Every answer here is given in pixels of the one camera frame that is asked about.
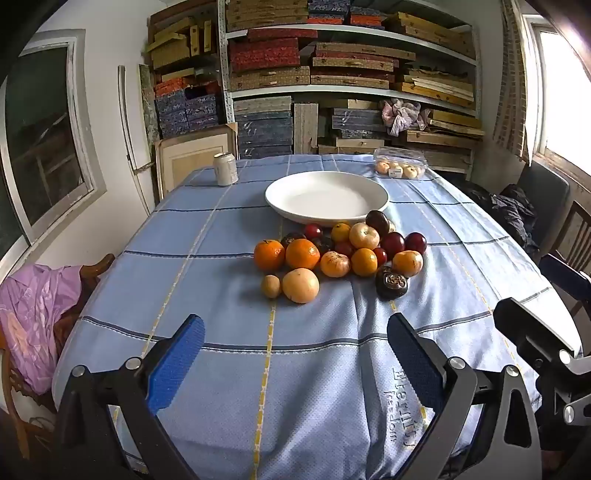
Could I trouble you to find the black jacket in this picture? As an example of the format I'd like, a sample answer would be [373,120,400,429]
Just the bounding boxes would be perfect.
[457,181,541,259]

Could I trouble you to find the pale pink orange fruit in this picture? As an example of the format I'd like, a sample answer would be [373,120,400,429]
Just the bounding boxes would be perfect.
[392,250,424,278]

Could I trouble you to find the large pale yellow spotted fruit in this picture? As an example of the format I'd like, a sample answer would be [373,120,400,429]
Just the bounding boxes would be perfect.
[349,222,380,250]

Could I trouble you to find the stack of dark slate boxes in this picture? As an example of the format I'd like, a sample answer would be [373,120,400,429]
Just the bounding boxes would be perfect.
[330,108,386,139]

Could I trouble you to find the pale orange round fruit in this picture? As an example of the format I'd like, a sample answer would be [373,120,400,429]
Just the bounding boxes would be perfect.
[282,268,320,304]

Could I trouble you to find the red striped orange fruit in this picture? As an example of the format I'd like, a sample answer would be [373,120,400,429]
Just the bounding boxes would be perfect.
[320,250,352,278]

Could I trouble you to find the stack of long yellow wooden boxes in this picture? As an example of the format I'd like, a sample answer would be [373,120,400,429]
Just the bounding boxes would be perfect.
[385,11,485,139]

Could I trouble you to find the bright wooden framed window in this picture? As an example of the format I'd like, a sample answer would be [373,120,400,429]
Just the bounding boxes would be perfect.
[526,18,591,181]

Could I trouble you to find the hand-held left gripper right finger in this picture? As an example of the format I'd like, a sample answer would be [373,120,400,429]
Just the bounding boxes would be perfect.
[387,312,543,480]

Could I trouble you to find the white metal shelf rack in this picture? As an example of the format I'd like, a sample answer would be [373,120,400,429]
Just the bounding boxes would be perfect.
[217,0,483,181]

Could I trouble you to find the white framed window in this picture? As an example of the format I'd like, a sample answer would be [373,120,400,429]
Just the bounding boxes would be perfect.
[0,30,107,278]

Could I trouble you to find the dark grey chair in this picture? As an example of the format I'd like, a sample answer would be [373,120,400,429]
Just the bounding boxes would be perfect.
[512,164,572,259]

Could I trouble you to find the crumpled pink cloth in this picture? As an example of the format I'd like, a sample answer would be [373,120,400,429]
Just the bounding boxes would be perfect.
[381,98,430,137]

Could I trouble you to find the brick pattern curtain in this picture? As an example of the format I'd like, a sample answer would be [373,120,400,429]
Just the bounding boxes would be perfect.
[492,0,532,160]

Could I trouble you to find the stack of blue patterned boxes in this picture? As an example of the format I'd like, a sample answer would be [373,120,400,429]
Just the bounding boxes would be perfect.
[154,83,220,139]

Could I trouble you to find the pink printed cloth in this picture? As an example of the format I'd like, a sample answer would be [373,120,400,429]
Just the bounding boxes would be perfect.
[0,264,84,395]

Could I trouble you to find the large dark purple fruit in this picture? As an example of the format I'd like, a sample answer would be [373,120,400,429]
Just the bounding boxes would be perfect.
[366,210,391,236]

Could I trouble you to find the group of pale peaches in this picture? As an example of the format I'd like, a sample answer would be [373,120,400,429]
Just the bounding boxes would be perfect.
[376,160,423,179]

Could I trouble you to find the stack of red patterned boxes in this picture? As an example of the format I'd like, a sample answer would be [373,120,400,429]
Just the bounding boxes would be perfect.
[228,28,319,72]

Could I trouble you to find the stack of small yellow boxes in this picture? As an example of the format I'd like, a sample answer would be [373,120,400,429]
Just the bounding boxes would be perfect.
[147,18,218,70]

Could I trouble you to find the carved wooden chair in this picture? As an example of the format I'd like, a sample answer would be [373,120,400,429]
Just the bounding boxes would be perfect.
[0,253,116,462]

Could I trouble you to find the dark purple mangosteen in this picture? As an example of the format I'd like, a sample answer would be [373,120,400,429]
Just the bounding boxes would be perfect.
[375,267,409,301]

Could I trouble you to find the slatted wooden chair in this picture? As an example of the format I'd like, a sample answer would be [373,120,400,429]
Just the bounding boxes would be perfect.
[549,200,591,315]

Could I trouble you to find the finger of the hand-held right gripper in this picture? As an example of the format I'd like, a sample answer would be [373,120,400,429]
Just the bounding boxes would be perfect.
[539,254,591,298]
[493,298,591,428]

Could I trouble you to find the white drink can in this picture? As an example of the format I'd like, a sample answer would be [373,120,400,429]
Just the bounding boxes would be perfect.
[213,152,239,186]

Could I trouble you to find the stack of woven straw boxes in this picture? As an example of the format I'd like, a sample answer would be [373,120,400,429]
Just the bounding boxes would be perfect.
[229,42,416,92]

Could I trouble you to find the orange mandarin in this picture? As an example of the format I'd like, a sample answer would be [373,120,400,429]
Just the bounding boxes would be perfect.
[254,239,286,271]
[285,238,321,270]

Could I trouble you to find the clear plastic clamshell box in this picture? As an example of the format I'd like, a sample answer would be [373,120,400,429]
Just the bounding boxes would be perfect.
[373,148,428,180]

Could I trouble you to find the blue checked tablecloth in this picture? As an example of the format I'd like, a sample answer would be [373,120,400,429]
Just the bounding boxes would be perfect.
[51,154,585,480]

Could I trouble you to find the white oval plate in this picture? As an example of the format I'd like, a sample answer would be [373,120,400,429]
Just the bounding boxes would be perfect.
[265,171,389,228]

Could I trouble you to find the green marble slab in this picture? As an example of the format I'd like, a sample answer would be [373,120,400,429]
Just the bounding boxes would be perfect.
[139,64,160,146]

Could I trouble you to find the white slat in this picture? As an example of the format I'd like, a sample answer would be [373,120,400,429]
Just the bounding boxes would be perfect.
[117,65,155,176]

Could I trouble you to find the smooth orange fruit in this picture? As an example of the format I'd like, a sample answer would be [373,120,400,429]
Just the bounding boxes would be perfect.
[351,248,378,277]

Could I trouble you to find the stack of grey blue boxes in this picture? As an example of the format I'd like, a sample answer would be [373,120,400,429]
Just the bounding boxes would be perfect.
[233,96,294,160]

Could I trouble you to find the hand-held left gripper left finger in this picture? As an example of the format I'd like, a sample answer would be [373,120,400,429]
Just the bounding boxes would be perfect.
[55,314,206,480]

